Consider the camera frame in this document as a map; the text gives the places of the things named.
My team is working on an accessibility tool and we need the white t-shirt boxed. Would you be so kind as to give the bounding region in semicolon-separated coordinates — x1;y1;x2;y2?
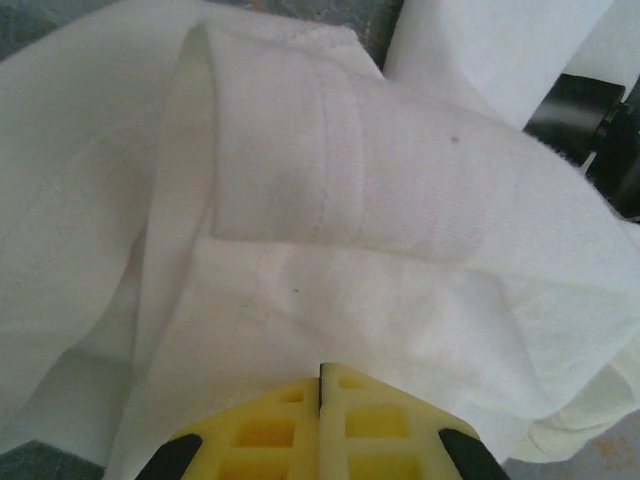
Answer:
0;0;640;469

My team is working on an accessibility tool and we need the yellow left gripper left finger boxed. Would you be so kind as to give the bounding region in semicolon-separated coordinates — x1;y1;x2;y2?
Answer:
142;377;321;480

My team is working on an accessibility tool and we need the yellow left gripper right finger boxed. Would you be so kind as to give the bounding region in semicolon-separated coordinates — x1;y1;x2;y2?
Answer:
319;362;511;480

